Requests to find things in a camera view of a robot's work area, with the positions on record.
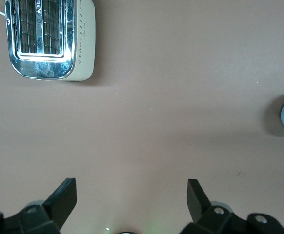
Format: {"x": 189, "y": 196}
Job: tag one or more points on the cream and chrome toaster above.
{"x": 83, "y": 48}

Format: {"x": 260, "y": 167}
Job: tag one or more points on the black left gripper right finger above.
{"x": 217, "y": 221}

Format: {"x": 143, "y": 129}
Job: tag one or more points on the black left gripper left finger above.
{"x": 34, "y": 219}

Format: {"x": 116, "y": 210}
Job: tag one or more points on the brown table cover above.
{"x": 156, "y": 122}

